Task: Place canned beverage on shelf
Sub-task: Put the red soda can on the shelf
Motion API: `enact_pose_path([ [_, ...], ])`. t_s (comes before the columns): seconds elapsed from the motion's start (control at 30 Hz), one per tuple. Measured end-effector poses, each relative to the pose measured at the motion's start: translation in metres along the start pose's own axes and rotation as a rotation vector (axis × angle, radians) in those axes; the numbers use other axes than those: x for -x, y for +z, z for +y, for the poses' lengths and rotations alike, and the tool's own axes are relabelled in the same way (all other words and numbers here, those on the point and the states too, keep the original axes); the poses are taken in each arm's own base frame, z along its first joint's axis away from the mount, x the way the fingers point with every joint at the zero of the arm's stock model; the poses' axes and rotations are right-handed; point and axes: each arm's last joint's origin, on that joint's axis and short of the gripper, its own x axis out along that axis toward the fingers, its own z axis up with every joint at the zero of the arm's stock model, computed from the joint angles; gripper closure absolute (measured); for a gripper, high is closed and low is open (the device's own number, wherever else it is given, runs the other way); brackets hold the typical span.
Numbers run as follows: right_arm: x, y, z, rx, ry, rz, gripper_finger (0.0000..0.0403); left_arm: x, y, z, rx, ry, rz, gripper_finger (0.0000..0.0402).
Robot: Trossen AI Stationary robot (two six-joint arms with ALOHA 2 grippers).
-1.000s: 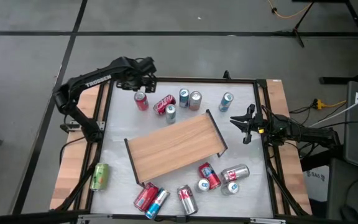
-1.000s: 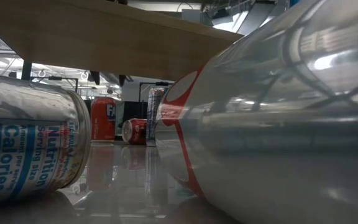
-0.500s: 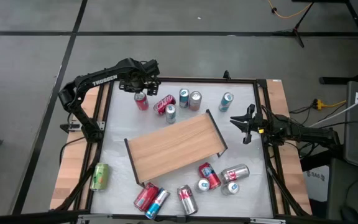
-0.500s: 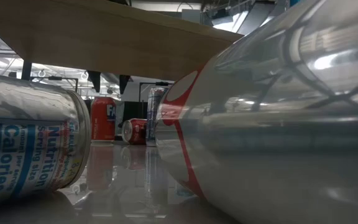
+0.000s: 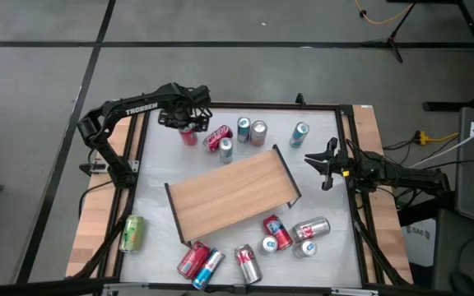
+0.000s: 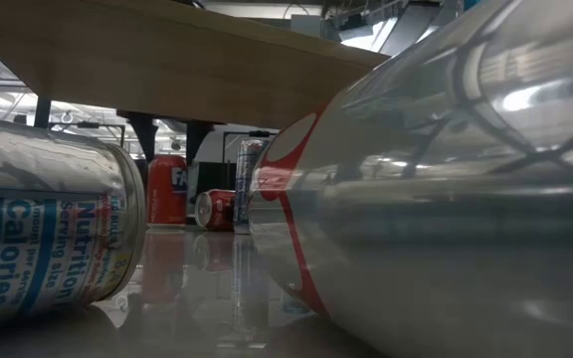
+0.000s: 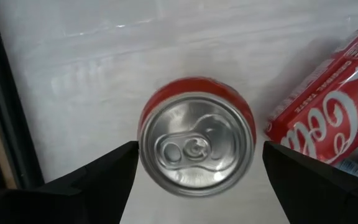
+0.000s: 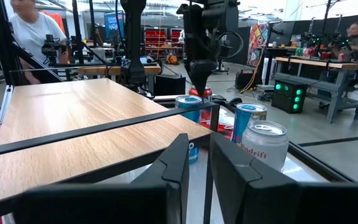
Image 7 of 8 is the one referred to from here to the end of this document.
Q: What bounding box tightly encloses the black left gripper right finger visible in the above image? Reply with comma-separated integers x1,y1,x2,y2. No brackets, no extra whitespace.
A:
262,140,358,224

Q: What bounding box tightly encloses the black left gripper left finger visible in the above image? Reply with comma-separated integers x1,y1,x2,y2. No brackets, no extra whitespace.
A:
0,140,140,224

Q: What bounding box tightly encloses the dented red Coca-Cola can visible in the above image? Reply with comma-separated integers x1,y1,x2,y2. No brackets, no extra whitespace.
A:
264,24,358,166

